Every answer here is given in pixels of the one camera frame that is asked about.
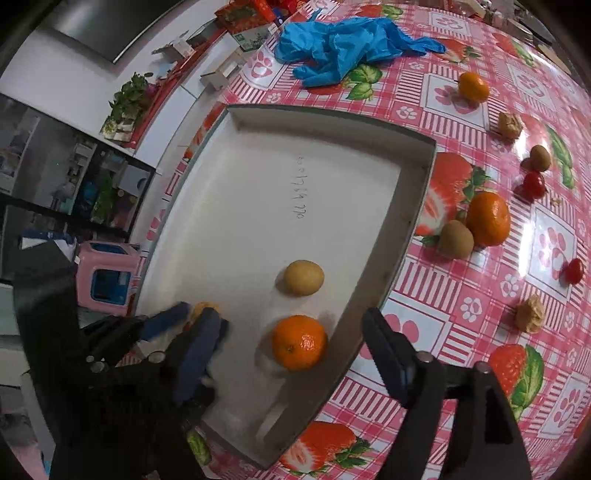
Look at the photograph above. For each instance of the green potted plant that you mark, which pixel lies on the green potted plant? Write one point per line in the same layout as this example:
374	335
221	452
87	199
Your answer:
131	94

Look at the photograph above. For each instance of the white cardboard stand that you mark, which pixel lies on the white cardboard stand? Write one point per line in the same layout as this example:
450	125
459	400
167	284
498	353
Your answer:
217	76
173	46

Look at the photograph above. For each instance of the pink strawberry print tablecloth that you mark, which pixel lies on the pink strawberry print tablecloth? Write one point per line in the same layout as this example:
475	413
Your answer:
461	286

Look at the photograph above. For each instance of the stack of red gift boxes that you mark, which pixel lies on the stack of red gift boxes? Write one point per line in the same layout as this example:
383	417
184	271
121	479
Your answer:
244	14

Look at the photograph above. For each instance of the blue nitrile gloves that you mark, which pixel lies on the blue nitrile gloves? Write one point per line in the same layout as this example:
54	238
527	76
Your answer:
341	41

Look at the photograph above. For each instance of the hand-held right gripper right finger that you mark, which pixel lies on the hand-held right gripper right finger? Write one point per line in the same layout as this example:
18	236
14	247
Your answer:
388	355

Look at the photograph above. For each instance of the green and white box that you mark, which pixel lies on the green and white box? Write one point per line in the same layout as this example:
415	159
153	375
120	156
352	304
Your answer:
251	38

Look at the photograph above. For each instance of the white shallow cardboard tray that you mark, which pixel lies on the white shallow cardboard tray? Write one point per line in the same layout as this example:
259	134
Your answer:
277	184

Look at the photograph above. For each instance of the brown kiwi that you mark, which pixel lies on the brown kiwi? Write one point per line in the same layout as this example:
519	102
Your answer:
456	238
540	157

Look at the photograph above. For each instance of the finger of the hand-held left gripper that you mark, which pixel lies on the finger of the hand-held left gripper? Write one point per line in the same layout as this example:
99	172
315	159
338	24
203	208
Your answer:
164	321

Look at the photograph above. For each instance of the dark flat screen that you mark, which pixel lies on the dark flat screen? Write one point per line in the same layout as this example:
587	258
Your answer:
106	23

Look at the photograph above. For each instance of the tangerine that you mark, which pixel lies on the tangerine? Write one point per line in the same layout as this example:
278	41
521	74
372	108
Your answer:
299	342
474	86
488	218

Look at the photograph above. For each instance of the pink plastic stool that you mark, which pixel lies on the pink plastic stool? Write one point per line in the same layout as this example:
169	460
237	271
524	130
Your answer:
87	277

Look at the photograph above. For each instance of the yellow kiwi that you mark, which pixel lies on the yellow kiwi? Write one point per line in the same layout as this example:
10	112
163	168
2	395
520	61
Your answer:
302	277

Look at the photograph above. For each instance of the red cherry tomato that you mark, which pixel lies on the red cherry tomato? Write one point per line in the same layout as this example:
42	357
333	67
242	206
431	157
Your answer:
533	184
574	270

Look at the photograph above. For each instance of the glass door cabinet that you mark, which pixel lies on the glass door cabinet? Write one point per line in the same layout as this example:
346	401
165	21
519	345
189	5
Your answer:
120	184

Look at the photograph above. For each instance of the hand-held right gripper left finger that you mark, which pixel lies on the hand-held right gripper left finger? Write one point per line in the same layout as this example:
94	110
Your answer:
201	355

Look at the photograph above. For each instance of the walnut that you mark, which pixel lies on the walnut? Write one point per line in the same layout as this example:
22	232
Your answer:
203	307
531	314
510	124

